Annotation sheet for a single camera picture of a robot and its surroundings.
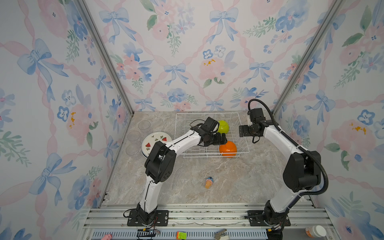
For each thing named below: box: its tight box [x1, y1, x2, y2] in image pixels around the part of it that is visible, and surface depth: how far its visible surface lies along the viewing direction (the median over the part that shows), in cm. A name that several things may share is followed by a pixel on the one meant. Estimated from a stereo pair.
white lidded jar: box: [305, 225, 327, 238], surface depth 67 cm
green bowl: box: [217, 120, 230, 134], surface depth 106 cm
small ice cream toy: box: [205, 176, 214, 189], surface depth 85 cm
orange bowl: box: [219, 141, 237, 158], surface depth 95 cm
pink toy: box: [101, 233, 113, 240], surface depth 69 cm
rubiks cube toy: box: [176, 231, 187, 240], surface depth 69 cm
